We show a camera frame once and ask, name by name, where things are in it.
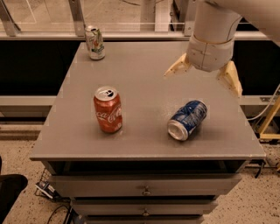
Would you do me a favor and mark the blue pepsi can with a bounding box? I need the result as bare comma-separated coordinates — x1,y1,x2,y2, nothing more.
167,100,207,141

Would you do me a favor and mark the black floor cable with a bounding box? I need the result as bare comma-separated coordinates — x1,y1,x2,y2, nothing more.
46,204,78,224

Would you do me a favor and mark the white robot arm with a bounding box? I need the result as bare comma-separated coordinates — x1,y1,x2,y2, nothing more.
164,0,280,96

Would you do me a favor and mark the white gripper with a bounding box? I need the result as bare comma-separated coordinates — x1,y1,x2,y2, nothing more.
164,35,242,97

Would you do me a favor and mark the yellow metal frame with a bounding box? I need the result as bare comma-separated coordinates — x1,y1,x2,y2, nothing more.
257,96,280,140

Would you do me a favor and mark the grey drawer cabinet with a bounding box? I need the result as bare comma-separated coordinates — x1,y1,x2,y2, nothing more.
31,42,265,224

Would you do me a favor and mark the white cable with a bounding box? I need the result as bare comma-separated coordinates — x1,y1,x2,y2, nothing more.
247,84,280,122

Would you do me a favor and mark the red coca-cola can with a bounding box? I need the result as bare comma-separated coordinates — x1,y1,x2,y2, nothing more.
94,86,123,133

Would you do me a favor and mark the white green soda can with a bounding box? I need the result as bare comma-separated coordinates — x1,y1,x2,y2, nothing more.
85,25,105,60

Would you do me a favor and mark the wire basket with items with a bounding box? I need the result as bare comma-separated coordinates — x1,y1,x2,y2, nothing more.
35,169,57,200

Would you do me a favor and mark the grey drawer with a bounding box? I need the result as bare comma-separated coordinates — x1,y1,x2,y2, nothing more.
72,199,217,216
49,174,242,198

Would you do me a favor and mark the metal railing frame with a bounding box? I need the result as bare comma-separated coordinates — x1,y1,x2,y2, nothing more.
0,0,270,42

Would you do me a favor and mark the middle grey drawer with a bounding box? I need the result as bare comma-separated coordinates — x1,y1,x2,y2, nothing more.
72,199,217,216

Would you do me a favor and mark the top grey drawer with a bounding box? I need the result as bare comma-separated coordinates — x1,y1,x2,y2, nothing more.
49,174,242,198

